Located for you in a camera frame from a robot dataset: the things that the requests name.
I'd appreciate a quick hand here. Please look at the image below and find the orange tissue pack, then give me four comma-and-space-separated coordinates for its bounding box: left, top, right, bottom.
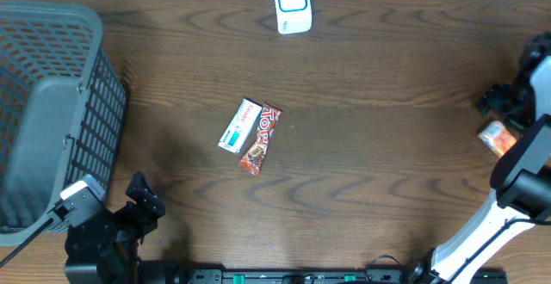
478, 120, 517, 157

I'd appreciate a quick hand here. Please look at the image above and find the white Panadol box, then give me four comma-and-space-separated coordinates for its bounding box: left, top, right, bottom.
218, 99, 262, 154

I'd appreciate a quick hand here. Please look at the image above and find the red Top candy wrapper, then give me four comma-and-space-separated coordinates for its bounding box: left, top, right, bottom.
238, 103, 282, 176

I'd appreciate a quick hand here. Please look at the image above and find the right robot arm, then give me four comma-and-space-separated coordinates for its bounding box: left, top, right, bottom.
403, 33, 550, 283

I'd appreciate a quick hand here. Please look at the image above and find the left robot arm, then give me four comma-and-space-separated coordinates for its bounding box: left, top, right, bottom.
61, 171, 186, 283

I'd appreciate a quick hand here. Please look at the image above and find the grey plastic basket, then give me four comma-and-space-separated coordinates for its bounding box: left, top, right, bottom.
1, 0, 127, 246

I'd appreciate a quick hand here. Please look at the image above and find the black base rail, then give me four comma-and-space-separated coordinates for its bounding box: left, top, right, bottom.
171, 268, 509, 284

